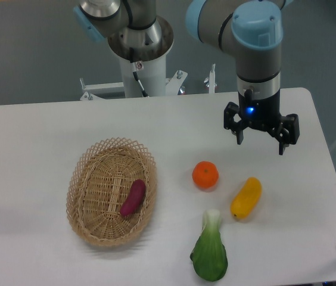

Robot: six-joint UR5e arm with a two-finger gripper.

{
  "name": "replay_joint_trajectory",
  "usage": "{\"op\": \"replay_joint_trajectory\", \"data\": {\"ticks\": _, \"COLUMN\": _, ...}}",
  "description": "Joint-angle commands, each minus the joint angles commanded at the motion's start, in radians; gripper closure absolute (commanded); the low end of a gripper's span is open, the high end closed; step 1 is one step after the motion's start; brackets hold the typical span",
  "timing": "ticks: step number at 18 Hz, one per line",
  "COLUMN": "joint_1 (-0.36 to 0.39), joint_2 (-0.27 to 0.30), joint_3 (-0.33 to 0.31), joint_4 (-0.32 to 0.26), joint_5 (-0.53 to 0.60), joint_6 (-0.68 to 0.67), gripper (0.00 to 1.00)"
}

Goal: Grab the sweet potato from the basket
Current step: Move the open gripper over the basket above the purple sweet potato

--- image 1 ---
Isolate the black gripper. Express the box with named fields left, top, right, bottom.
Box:
left=223, top=91, right=300, bottom=156

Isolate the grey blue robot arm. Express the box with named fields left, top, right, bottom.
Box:
left=73, top=1, right=300, bottom=153

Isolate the purple sweet potato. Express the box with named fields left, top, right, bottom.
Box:
left=120, top=179, right=147, bottom=216

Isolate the woven wicker basket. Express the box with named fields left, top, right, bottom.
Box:
left=66, top=138, right=157, bottom=247

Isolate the orange tangerine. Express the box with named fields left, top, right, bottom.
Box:
left=192, top=161, right=219, bottom=189

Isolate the yellow mango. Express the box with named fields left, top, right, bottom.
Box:
left=230, top=177, right=262, bottom=220

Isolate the green bok choy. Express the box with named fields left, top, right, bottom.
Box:
left=189, top=209, right=228, bottom=282

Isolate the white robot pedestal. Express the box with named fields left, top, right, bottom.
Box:
left=119, top=55, right=166, bottom=98

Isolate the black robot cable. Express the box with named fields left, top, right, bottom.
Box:
left=129, top=47, right=150, bottom=98

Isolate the white metal base frame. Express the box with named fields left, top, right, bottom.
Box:
left=79, top=63, right=218, bottom=101

